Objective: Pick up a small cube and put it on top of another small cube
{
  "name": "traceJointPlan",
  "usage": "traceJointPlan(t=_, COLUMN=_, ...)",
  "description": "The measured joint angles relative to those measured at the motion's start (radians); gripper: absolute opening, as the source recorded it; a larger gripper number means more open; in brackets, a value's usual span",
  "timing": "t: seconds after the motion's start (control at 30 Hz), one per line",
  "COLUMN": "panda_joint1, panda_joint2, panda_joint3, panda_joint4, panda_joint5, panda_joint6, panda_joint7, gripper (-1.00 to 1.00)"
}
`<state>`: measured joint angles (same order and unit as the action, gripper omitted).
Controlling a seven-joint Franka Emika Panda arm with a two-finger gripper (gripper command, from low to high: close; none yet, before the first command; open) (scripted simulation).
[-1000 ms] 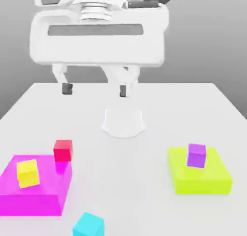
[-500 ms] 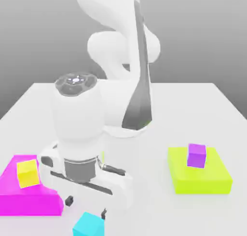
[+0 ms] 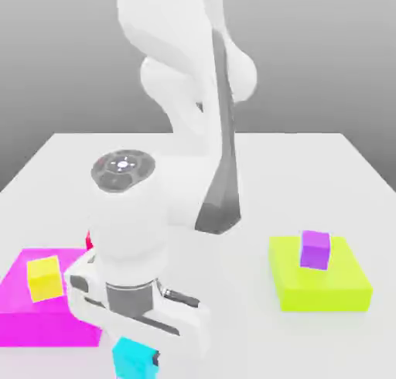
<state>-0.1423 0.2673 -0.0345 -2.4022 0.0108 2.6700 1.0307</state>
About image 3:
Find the small yellow cube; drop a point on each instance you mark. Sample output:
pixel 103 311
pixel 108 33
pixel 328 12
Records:
pixel 45 280

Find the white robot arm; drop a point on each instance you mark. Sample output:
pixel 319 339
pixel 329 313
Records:
pixel 133 224

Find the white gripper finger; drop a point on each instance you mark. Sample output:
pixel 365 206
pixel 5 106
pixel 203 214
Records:
pixel 156 358

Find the small red cube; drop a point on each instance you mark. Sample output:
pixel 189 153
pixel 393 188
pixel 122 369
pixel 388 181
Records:
pixel 89 241

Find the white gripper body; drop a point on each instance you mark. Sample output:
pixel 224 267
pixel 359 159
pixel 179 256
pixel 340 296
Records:
pixel 185 329

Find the small purple cube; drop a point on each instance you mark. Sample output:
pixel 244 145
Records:
pixel 315 250

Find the small cyan cube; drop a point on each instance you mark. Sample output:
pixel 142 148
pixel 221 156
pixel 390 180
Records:
pixel 133 360

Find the large lime box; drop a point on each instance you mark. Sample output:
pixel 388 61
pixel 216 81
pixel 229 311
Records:
pixel 324 289

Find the large magenta box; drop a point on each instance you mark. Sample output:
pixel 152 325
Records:
pixel 37 323

